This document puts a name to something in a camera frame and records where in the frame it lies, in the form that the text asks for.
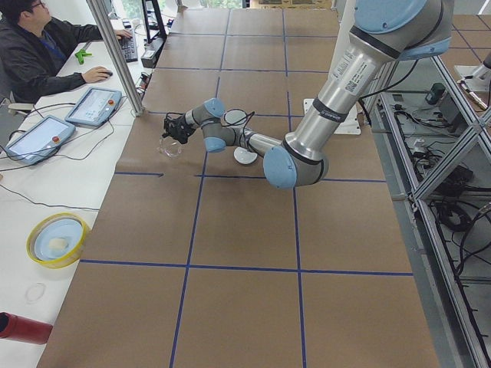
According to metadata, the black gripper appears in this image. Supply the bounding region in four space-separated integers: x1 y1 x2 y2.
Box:
162 117 192 144

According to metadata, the clear plastic funnel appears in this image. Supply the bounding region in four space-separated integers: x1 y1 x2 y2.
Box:
157 137 183 159

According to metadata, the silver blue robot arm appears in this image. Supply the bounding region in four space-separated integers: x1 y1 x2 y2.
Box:
162 1 454 189

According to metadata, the white enamel cup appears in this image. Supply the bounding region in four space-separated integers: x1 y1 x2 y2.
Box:
223 109 248 127

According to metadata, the far teach pendant tablet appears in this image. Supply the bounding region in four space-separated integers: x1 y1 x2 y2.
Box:
64 87 123 127

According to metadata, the teach pendant tablet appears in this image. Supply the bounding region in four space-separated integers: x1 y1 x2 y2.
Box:
64 87 123 127
5 115 75 165

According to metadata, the black keyboard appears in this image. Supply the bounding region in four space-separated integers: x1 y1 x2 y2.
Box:
118 37 138 62

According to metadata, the green plastic tool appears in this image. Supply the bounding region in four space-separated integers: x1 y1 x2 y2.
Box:
74 48 92 65

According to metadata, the near teach pendant tablet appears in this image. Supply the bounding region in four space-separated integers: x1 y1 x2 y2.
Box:
5 115 75 165

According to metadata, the yellow tape roll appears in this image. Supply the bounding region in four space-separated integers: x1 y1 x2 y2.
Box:
26 212 91 269

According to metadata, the seated person dark jacket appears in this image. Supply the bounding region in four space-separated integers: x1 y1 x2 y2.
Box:
1 1 109 104

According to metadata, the red cylinder bottle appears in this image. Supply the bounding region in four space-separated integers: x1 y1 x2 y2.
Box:
1 312 53 345

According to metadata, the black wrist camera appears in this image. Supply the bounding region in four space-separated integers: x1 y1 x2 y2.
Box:
163 113 181 134

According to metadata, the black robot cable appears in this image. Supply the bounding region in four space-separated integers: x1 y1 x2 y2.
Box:
222 110 256 149

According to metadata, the aluminium frame post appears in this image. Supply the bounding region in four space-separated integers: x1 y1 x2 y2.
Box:
87 0 144 117

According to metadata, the aluminium frame rail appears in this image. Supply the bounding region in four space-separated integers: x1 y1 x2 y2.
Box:
367 57 490 367

